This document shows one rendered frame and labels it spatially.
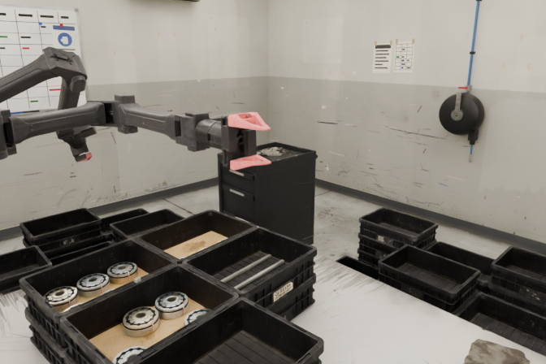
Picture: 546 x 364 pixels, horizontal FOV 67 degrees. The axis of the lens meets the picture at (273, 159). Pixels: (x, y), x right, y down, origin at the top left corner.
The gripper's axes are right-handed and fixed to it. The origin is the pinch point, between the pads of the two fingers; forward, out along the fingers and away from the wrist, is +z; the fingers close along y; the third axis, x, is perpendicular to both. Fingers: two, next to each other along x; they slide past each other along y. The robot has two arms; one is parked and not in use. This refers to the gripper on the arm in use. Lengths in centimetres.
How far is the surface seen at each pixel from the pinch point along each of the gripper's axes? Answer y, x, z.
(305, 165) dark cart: 65, -168, -148
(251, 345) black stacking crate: 63, -12, -22
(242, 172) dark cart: 64, -119, -163
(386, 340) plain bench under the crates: 76, -57, -6
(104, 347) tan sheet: 62, 18, -49
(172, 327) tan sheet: 62, 0, -43
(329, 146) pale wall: 93, -322, -255
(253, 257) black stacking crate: 63, -46, -61
